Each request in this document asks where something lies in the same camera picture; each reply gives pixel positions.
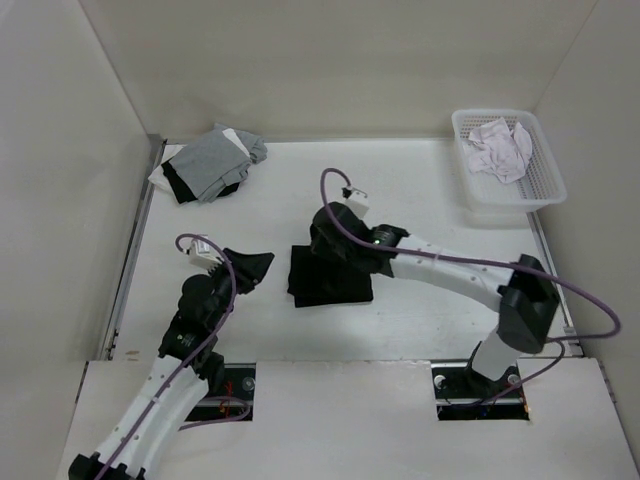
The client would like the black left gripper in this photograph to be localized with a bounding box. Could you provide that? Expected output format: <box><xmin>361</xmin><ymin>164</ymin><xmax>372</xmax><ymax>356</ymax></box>
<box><xmin>207</xmin><ymin>248</ymin><xmax>273</xmax><ymax>328</ymax></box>

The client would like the black tank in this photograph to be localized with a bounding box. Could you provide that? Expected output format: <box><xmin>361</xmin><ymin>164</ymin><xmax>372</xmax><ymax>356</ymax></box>
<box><xmin>287</xmin><ymin>245</ymin><xmax>374</xmax><ymax>309</ymax></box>
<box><xmin>161</xmin><ymin>162</ymin><xmax>240</xmax><ymax>204</ymax></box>

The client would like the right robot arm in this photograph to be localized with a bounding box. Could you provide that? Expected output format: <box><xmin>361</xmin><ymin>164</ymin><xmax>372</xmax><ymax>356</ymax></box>
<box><xmin>310</xmin><ymin>202</ymin><xmax>559</xmax><ymax>396</ymax></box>

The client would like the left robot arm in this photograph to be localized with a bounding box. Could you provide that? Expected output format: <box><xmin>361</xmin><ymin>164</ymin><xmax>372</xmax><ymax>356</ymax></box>
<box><xmin>68</xmin><ymin>248</ymin><xmax>275</xmax><ymax>479</ymax></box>

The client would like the black folded tank top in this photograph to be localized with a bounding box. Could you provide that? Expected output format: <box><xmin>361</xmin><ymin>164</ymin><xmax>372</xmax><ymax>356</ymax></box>
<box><xmin>161</xmin><ymin>162</ymin><xmax>240</xmax><ymax>204</ymax></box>

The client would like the grey folded tank top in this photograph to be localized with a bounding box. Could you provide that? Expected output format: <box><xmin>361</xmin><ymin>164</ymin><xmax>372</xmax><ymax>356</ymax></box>
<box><xmin>167</xmin><ymin>124</ymin><xmax>268</xmax><ymax>203</ymax></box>

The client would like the white crumpled tank top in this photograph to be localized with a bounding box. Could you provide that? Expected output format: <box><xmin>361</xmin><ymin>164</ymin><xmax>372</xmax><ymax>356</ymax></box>
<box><xmin>467</xmin><ymin>117</ymin><xmax>533</xmax><ymax>184</ymax></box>

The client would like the white plastic laundry basket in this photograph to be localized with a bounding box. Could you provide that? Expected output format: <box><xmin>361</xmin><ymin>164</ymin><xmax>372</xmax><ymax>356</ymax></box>
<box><xmin>451</xmin><ymin>109</ymin><xmax>567</xmax><ymax>214</ymax></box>

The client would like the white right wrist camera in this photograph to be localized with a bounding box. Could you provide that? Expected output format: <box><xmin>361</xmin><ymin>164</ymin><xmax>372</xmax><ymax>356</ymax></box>
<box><xmin>342</xmin><ymin>186</ymin><xmax>370</xmax><ymax>219</ymax></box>

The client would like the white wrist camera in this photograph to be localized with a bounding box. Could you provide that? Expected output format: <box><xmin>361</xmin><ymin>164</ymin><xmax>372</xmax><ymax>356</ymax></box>
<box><xmin>342</xmin><ymin>186</ymin><xmax>370</xmax><ymax>219</ymax></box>
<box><xmin>187</xmin><ymin>234</ymin><xmax>220</xmax><ymax>272</ymax></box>

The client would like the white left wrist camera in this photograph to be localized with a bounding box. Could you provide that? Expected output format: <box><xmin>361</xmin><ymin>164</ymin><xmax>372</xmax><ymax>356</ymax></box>
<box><xmin>187</xmin><ymin>234</ymin><xmax>220</xmax><ymax>272</ymax></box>

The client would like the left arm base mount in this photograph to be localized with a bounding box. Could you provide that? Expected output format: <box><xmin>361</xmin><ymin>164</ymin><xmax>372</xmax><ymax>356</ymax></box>
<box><xmin>186</xmin><ymin>363</ymin><xmax>257</xmax><ymax>423</ymax></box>

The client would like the metal table edge rail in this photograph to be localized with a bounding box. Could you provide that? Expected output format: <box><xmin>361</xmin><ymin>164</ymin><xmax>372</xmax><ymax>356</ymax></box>
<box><xmin>93</xmin><ymin>134</ymin><xmax>167</xmax><ymax>360</ymax></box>

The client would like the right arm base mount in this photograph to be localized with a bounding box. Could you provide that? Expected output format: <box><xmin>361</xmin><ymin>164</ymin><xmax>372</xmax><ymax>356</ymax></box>
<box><xmin>431</xmin><ymin>362</ymin><xmax>530</xmax><ymax>421</ymax></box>

